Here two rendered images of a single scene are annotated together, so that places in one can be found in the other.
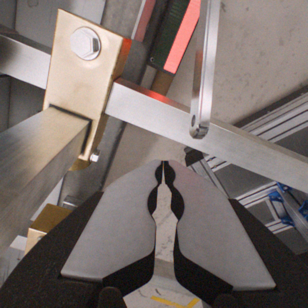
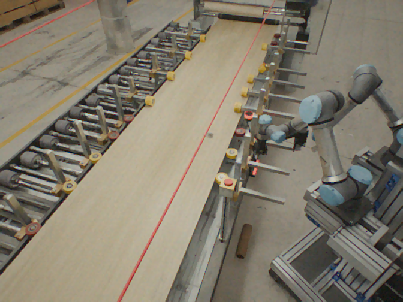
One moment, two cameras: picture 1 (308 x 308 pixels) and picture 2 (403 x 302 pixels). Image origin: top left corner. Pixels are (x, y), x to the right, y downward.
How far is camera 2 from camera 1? 200 cm
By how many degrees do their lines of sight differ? 74
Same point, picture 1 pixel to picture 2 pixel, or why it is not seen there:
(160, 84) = (245, 232)
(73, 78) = not seen: hidden behind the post
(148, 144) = (243, 275)
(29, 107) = (216, 191)
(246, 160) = (268, 167)
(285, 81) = not seen: hidden behind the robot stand
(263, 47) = (289, 220)
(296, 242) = not seen: outside the picture
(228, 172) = (298, 265)
